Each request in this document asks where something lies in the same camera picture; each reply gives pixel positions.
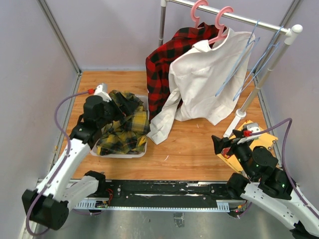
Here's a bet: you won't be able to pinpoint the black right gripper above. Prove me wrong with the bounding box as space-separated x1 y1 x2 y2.
212 128 255 179

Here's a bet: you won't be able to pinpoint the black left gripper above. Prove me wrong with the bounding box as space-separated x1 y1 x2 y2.
97 92 138 127

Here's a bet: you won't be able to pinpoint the yellow plaid flannel shirt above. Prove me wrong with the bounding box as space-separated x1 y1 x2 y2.
96 90 151 156

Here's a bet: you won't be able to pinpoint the white shirt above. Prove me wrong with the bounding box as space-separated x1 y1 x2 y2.
148 28 251 144

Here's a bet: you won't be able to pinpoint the blue wire hanger of grey shirt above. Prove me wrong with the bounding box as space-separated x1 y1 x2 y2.
233 25 284 101

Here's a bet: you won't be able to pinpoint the blue wire hanger with plaid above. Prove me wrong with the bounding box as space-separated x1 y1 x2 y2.
215 20 260 97

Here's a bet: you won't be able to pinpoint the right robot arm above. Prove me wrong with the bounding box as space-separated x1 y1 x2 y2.
211 126 319 239

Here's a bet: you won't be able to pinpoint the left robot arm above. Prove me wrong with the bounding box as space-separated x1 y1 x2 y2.
22 93 123 235

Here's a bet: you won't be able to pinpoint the red black plaid shirt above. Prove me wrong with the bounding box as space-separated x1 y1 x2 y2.
146 22 219 120

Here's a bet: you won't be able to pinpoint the pink plastic hanger right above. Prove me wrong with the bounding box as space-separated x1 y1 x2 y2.
208 6 234 45

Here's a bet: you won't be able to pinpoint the pink plastic hanger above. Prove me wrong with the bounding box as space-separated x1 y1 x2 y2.
190 0 209 29
208 6 234 45

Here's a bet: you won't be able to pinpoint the pink plastic hanger left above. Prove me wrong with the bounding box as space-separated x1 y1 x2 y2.
190 0 209 29

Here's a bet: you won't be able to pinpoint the white plastic laundry basket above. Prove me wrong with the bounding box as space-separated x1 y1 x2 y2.
89 93 150 159

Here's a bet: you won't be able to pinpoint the metal clothes rack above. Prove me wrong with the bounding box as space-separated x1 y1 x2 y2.
159 0 303 137

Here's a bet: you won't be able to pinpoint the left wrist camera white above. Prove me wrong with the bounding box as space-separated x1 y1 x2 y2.
94 83 112 102

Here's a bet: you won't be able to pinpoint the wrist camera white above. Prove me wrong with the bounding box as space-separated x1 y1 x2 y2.
94 83 112 102
237 122 261 144

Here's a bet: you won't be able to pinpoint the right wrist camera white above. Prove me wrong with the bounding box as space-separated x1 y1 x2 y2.
237 122 261 144

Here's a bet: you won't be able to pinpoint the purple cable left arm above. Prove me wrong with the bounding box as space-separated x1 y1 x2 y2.
25 91 94 237

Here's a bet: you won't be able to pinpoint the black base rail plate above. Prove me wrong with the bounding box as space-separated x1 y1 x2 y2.
82 179 250 209

